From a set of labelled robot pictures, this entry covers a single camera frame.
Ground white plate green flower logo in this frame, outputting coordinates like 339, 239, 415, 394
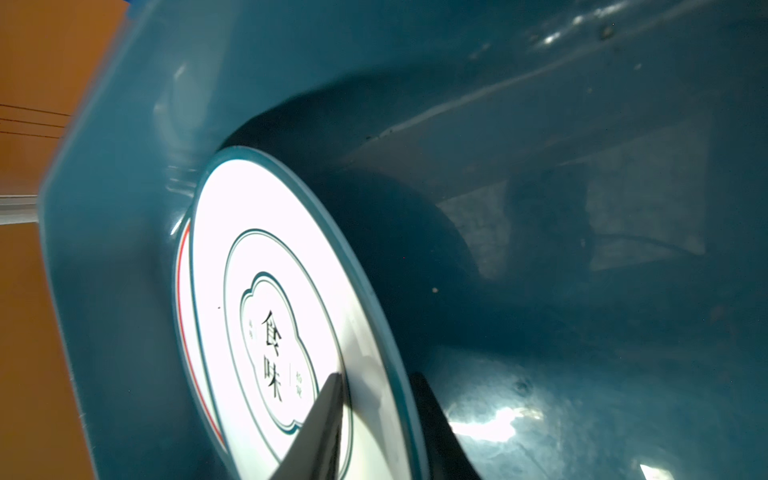
189, 147, 430, 479

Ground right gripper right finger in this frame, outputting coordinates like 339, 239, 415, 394
409, 372, 480, 480

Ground orange sunburst plate red rim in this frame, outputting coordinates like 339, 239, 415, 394
172, 215, 230, 461

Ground teal plastic bin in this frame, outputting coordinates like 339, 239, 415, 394
39, 1, 767, 479

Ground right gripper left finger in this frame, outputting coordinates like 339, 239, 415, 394
271, 373, 345, 480

